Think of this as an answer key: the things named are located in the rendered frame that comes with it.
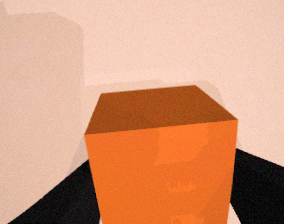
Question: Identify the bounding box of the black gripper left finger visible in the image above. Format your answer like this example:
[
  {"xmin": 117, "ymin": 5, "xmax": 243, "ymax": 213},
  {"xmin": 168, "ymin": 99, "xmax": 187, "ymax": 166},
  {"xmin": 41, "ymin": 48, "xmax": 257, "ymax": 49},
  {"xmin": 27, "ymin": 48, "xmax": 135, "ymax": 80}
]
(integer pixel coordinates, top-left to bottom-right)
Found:
[{"xmin": 9, "ymin": 159, "xmax": 101, "ymax": 224}]

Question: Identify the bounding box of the orange block with dark square face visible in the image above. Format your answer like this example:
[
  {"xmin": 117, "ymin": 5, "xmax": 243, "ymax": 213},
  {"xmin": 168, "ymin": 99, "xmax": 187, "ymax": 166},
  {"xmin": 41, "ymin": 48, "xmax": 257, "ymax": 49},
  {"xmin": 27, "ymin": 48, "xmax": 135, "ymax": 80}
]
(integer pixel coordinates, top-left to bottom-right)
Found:
[{"xmin": 85, "ymin": 85, "xmax": 238, "ymax": 224}]

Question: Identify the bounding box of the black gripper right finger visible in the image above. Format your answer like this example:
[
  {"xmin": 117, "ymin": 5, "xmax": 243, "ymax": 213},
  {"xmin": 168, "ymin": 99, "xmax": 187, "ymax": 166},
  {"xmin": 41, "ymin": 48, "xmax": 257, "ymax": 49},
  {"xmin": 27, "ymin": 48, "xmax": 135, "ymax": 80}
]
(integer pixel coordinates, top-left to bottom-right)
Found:
[{"xmin": 230, "ymin": 148, "xmax": 284, "ymax": 224}]

